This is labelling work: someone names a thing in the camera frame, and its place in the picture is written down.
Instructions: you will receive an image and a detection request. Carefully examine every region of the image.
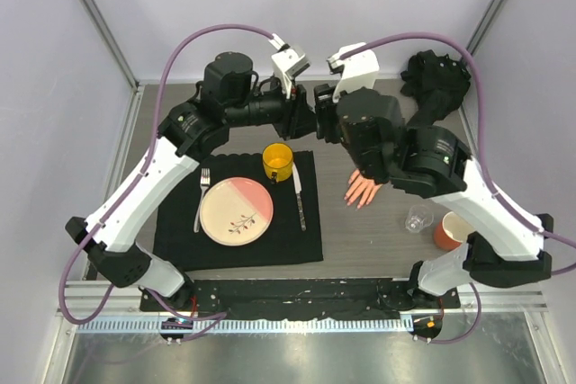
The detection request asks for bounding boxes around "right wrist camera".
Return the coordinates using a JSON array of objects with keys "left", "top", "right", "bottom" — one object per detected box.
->
[{"left": 327, "top": 42, "right": 380, "bottom": 103}]

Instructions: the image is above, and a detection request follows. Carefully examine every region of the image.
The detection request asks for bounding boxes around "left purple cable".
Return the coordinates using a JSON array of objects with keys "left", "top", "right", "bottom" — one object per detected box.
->
[{"left": 59, "top": 23, "right": 287, "bottom": 343}]

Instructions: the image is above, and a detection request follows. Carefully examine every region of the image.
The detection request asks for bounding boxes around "pink and cream plate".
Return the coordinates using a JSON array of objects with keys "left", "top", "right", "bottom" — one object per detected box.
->
[{"left": 200, "top": 177, "right": 274, "bottom": 246}]

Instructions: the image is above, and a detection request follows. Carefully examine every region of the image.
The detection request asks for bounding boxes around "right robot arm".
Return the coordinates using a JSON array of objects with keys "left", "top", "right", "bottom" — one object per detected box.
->
[{"left": 314, "top": 85, "right": 552, "bottom": 308}]

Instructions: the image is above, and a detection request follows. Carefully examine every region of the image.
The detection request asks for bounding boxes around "orange ceramic mug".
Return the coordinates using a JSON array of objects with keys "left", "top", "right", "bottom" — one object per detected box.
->
[{"left": 434, "top": 211, "right": 474, "bottom": 252}]

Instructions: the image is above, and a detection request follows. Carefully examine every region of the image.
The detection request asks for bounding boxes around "clear plastic cup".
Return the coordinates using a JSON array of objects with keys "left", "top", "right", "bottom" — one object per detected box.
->
[{"left": 405, "top": 204, "right": 434, "bottom": 234}]

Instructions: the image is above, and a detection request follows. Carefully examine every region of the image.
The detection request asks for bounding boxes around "black cloth placemat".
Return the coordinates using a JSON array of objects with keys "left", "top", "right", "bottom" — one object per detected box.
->
[{"left": 153, "top": 151, "right": 323, "bottom": 271}]

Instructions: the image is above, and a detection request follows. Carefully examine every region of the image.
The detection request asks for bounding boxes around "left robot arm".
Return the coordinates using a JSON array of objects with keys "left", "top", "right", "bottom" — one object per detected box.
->
[{"left": 66, "top": 45, "right": 315, "bottom": 311}]

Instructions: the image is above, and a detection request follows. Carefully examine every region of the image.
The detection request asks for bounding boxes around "table knife patterned handle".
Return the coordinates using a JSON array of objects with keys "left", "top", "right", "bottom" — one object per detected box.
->
[{"left": 292, "top": 165, "right": 307, "bottom": 231}]

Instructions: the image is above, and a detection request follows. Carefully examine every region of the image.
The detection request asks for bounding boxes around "yellow enamel mug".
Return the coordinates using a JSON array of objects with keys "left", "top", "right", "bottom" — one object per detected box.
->
[{"left": 262, "top": 143, "right": 293, "bottom": 184}]

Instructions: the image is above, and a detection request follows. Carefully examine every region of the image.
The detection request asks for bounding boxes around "silver fork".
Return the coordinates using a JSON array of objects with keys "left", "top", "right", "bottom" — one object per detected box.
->
[{"left": 193, "top": 168, "right": 211, "bottom": 233}]

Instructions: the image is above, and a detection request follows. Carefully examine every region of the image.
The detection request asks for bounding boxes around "white cable duct strip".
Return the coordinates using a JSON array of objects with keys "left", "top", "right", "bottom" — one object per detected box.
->
[{"left": 77, "top": 315, "right": 413, "bottom": 335}]

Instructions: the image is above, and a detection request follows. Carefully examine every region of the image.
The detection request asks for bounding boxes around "black sleeve forearm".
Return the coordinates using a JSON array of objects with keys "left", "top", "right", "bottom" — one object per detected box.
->
[{"left": 400, "top": 50, "right": 471, "bottom": 128}]

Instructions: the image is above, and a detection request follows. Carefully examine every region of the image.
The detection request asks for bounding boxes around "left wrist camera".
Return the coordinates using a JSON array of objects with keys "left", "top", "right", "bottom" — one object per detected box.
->
[{"left": 269, "top": 33, "right": 310, "bottom": 100}]

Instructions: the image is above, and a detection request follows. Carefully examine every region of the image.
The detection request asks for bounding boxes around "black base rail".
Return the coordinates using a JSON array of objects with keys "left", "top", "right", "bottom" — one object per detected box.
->
[{"left": 139, "top": 276, "right": 463, "bottom": 318}]

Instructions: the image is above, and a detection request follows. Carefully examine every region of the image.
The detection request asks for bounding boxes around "mannequin hand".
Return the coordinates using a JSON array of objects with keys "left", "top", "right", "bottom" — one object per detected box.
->
[{"left": 344, "top": 170, "right": 389, "bottom": 209}]

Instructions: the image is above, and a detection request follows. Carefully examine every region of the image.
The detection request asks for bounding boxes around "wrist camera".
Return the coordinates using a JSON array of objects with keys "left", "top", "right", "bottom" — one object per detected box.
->
[
  {"left": 327, "top": 42, "right": 380, "bottom": 103},
  {"left": 269, "top": 33, "right": 310, "bottom": 100}
]

